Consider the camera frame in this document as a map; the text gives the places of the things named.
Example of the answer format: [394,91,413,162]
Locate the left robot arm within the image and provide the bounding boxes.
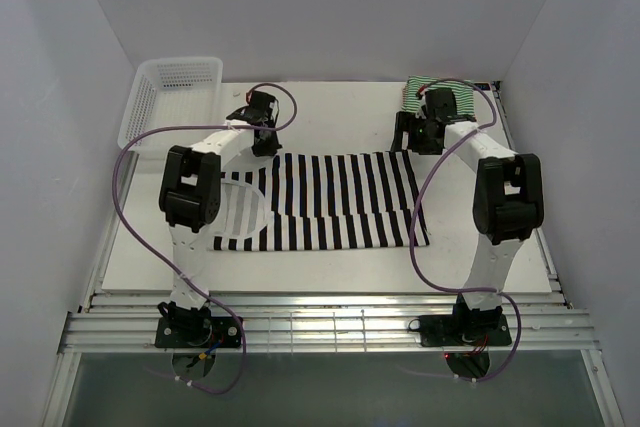
[156,88,281,350]

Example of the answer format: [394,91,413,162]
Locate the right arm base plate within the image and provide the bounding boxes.
[407,314,512,347]

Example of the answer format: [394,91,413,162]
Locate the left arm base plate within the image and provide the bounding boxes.
[153,316,242,350]

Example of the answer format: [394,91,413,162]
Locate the black white striped tank top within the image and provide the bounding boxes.
[209,151,429,252]

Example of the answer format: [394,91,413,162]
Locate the aluminium rail frame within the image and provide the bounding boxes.
[57,80,591,356]

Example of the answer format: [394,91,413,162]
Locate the white plastic basket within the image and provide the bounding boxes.
[118,56,223,159]

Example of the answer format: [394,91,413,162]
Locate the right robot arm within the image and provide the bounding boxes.
[392,87,544,348]

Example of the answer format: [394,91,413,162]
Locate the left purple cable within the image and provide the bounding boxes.
[112,82,299,395]

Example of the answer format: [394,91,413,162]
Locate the green striped tank top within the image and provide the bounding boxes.
[400,76,474,116]

